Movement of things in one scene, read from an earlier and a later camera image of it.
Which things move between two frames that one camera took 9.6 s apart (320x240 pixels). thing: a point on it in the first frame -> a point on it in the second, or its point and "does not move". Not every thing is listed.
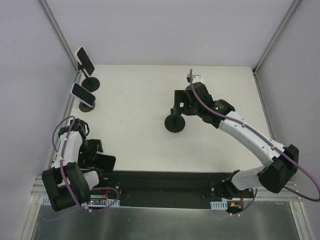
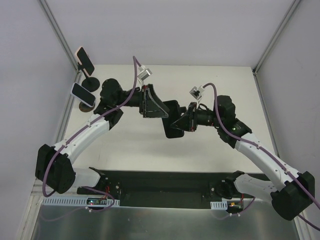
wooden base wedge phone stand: [85, 108] does not move
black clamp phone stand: [90, 84] does not move
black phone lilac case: [83, 95] does not move
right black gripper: [180, 100] -> [192, 117]
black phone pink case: [82, 57] does not move
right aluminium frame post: [269, 46] does not move
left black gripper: [100, 156] -> [145, 101]
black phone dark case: [104, 162] -> [173, 114]
